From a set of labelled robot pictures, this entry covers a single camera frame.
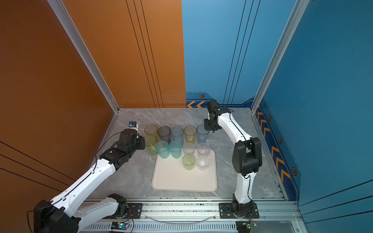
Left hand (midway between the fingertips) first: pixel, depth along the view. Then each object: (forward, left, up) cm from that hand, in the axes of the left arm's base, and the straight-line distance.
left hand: (140, 135), depth 81 cm
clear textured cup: (0, -27, -14) cm, 31 cm away
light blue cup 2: (+6, -36, -7) cm, 37 cm away
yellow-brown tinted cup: (+10, -2, -7) cm, 13 cm away
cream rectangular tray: (-15, -16, -18) cm, 28 cm away
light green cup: (-7, -27, -17) cm, 33 cm away
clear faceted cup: (0, -37, -15) cm, 40 cm away
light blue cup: (+8, -19, -10) cm, 23 cm away
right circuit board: (-40, -55, -19) cm, 71 cm away
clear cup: (-9, -35, -16) cm, 40 cm away
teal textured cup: (-1, -11, -13) cm, 17 cm away
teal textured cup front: (-1, -19, -13) cm, 23 cm away
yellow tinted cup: (+6, -28, -5) cm, 29 cm away
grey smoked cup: (+6, -12, -6) cm, 15 cm away
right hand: (+11, -39, -6) cm, 41 cm away
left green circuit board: (-40, +6, -20) cm, 45 cm away
